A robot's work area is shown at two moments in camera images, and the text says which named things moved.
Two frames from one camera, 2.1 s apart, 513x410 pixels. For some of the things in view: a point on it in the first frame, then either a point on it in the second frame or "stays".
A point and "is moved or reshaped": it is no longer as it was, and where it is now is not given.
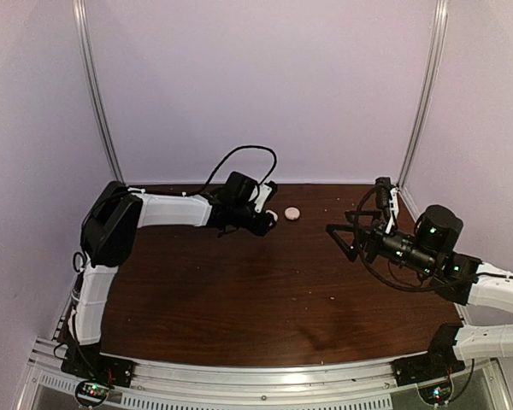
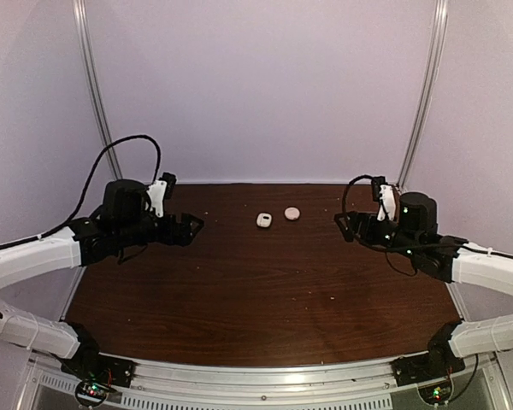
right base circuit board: x=436 y=394 stays
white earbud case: x=273 y=213 is moved or reshaped
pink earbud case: x=291 y=213 stays
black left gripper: x=262 y=227 → x=183 y=237
